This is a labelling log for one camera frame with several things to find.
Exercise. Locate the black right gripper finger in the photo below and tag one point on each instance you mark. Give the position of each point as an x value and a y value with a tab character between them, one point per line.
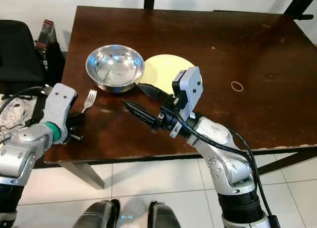
143	115
156	93

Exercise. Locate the silver fork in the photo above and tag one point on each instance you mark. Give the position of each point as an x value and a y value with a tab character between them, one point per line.
90	97

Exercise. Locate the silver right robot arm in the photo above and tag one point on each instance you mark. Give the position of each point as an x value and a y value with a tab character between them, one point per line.
233	163

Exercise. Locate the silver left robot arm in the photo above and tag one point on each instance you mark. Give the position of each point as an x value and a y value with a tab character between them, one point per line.
20	159

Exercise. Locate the pale yellow plate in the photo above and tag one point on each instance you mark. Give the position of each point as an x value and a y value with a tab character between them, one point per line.
166	68

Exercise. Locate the stainless steel bowl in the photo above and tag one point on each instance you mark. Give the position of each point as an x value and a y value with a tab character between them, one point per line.
115	67

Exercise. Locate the grey metal table leg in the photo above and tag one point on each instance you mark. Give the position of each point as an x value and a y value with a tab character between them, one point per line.
79	174

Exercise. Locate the thin rubber band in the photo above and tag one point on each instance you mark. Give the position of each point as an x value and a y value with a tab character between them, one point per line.
232	85

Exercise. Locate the black office chair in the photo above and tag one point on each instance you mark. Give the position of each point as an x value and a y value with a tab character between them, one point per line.
20	55

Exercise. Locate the red and black packet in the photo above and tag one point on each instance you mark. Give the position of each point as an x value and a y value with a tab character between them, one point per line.
45	35

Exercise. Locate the robot left leg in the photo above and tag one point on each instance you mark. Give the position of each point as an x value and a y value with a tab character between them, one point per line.
101	215

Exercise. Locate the robot leg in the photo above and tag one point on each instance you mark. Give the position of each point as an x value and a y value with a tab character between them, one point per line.
164	217
101	215

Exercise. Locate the robot right leg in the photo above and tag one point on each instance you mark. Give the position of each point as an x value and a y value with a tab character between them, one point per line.
164	217

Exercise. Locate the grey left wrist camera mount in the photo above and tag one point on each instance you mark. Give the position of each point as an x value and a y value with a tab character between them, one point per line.
59	107

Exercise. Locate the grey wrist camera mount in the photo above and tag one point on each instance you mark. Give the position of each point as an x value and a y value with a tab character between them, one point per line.
190	89
59	107

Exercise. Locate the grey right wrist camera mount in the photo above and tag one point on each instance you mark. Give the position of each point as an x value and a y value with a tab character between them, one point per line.
190	89

